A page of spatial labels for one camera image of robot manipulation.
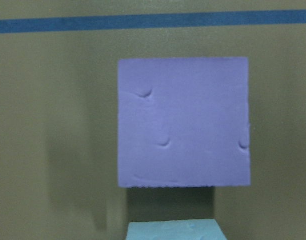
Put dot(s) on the light blue foam block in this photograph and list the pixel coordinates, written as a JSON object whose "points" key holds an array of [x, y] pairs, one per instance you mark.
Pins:
{"points": [[193, 229]]}

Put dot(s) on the purple foam block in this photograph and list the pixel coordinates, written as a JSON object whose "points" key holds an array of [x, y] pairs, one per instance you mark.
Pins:
{"points": [[183, 122]]}

